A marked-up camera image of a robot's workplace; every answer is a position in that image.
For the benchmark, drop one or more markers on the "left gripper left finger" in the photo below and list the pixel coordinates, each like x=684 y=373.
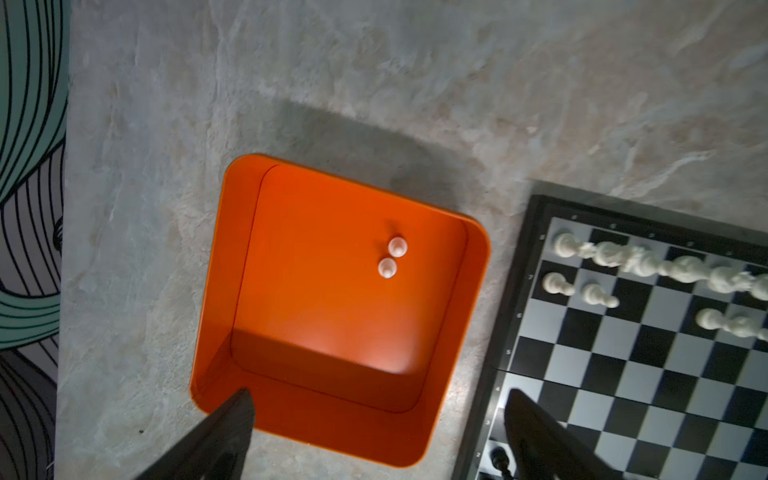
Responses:
x=215 y=449

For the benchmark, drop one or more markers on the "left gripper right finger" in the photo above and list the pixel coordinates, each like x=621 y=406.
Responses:
x=543 y=449

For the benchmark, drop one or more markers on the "black white chessboard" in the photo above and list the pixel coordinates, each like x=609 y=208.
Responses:
x=660 y=379

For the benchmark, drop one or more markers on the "orange plastic bin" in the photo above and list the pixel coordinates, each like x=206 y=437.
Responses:
x=295 y=311

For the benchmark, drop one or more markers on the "white back row piece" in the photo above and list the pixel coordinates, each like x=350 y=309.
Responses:
x=567 y=245

